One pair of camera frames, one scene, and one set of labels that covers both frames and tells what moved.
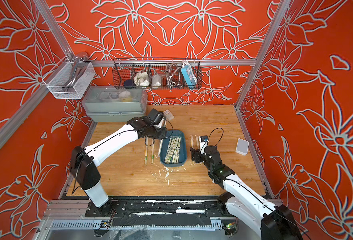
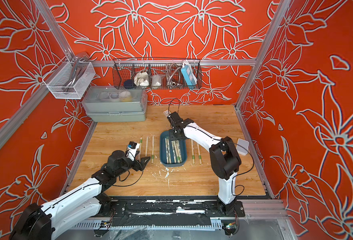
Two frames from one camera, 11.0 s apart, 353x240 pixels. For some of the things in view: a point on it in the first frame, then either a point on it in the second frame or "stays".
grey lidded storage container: x=114 y=103 stays
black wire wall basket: x=158 y=73 stays
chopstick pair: x=146 y=151 stays
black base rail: x=164 y=212 stays
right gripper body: x=199 y=158 → x=173 y=135
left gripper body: x=158 y=133 → x=134 y=165
